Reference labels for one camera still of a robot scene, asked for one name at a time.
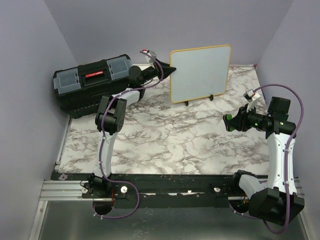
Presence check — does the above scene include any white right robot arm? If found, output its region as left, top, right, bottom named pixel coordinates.
left=222, top=97, right=305, bottom=226

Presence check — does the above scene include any black plastic toolbox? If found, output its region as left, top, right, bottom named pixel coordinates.
left=53, top=54, right=133, bottom=119

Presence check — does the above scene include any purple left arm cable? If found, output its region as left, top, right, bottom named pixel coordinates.
left=92, top=51, right=165, bottom=221

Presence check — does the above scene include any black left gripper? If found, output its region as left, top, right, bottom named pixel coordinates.
left=138, top=58, right=175, bottom=85

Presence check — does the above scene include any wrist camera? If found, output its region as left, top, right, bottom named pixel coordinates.
left=142, top=49, right=157, bottom=65
left=243, top=89, right=261, bottom=113

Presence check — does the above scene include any black wire whiteboard stand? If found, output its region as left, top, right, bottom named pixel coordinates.
left=183, top=94, right=214, bottom=107

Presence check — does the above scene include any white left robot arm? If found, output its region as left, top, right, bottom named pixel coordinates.
left=87, top=59, right=177, bottom=198

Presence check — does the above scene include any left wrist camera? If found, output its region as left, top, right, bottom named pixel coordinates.
left=142, top=49, right=157, bottom=65

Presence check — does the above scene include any green whiteboard eraser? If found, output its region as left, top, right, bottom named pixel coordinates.
left=222, top=114, right=235, bottom=132

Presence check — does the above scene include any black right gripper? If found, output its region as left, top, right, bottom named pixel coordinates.
left=226, top=103, right=271, bottom=132

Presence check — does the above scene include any yellow framed whiteboard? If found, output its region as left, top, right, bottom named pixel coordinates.
left=169, top=44, right=232, bottom=104

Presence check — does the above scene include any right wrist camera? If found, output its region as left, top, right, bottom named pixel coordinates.
left=243, top=89, right=261, bottom=113

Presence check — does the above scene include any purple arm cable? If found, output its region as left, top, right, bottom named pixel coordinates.
left=228, top=83, right=306, bottom=235
left=92, top=51, right=165, bottom=221

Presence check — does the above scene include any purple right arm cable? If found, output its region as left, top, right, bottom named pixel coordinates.
left=228, top=83, right=306, bottom=235

